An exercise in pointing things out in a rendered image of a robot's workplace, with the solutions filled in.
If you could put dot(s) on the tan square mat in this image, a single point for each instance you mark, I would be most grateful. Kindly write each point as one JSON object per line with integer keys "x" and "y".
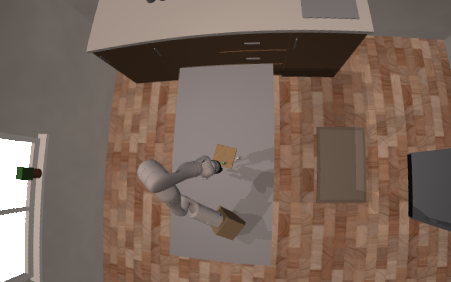
{"x": 224, "y": 154}

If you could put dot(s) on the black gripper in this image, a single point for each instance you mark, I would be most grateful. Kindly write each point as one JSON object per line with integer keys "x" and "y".
{"x": 219, "y": 168}

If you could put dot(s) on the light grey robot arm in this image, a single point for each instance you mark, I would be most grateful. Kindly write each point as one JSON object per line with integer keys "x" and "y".
{"x": 156, "y": 179}

